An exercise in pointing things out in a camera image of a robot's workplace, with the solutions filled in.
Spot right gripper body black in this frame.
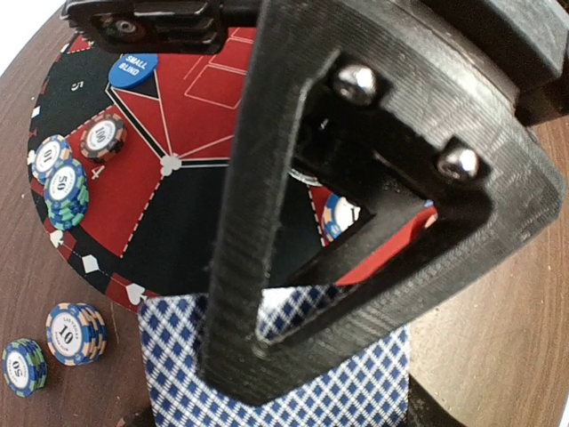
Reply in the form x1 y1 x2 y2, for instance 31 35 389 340
60 1 568 125

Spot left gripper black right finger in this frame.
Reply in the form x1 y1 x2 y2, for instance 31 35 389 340
406 375 464 427

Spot green poker chip stack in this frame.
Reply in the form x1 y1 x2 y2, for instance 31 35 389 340
2 338 48 398

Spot blue playing card deck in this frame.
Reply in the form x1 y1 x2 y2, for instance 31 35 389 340
139 284 410 426

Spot blue small blind button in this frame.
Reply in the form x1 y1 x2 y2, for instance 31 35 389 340
108 53 158 89

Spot round red black poker mat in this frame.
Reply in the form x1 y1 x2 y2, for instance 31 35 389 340
26 26 441 312

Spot brown hundred chips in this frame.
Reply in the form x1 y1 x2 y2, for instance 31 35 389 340
80 113 127 164

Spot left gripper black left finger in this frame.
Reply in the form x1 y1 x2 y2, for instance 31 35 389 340
197 0 568 407

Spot single blue ten chip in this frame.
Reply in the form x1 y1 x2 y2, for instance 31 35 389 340
31 134 72 185

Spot blue white poker chip stack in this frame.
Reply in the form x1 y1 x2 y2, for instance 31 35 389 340
45 302 108 367

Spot green fifty chips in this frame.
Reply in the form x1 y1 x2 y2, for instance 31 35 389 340
44 157 90 230

